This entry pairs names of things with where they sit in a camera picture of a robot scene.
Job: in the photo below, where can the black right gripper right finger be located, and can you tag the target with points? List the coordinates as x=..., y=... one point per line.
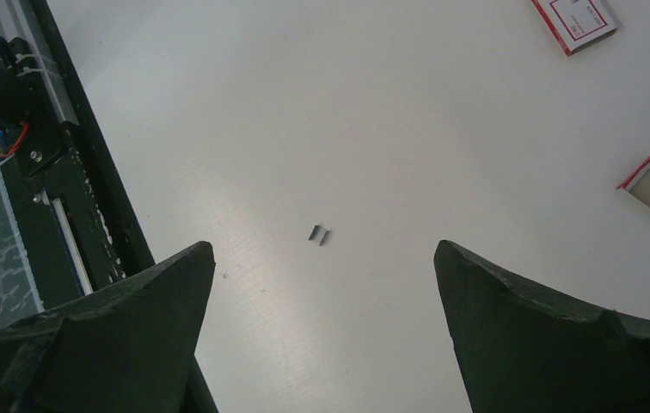
x=524, y=347

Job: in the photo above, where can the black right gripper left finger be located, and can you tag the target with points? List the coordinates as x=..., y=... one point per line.
x=128, y=347

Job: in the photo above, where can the red white staple box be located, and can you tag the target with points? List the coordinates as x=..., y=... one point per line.
x=576, y=24

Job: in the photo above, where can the silver staple strip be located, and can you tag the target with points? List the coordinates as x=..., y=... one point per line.
x=319, y=235

